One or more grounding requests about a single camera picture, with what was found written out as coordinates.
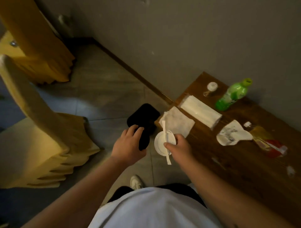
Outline person's left hand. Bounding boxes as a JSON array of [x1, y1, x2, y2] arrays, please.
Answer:
[[111, 124, 147, 168]]

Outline person's right hand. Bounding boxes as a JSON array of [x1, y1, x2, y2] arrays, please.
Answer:
[[163, 134, 195, 170]]

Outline white paper cup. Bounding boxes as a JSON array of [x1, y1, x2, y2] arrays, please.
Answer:
[[154, 130, 177, 157]]

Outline white paper strip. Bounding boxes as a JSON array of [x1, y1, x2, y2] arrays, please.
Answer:
[[161, 120, 172, 165]]

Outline black plastic bag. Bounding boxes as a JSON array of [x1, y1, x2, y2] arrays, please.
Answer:
[[127, 103, 161, 151]]

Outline person's right forearm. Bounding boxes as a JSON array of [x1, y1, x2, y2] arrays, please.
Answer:
[[178, 159, 295, 228]]

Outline person's left forearm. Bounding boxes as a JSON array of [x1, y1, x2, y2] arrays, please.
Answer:
[[21, 156, 133, 228]]

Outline white paper napkin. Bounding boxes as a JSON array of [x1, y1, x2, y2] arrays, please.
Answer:
[[159, 106, 195, 138]]

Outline black shorts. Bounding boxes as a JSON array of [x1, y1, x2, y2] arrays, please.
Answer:
[[107, 183, 208, 209]]

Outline white tissue pack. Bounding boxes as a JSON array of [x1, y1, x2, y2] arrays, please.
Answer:
[[180, 95, 223, 131]]

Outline white shoe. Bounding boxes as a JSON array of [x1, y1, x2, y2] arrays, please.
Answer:
[[130, 175, 145, 190]]

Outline crumpled white wrapper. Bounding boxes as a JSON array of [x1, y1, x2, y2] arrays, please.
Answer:
[[216, 119, 253, 146]]

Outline white shirt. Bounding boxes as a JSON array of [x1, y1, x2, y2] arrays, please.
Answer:
[[88, 187, 224, 228]]

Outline small clear white-capped bottle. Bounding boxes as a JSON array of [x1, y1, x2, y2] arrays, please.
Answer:
[[203, 82, 219, 97]]

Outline green plastic bottle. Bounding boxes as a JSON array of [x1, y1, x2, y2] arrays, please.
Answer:
[[215, 78, 253, 111]]

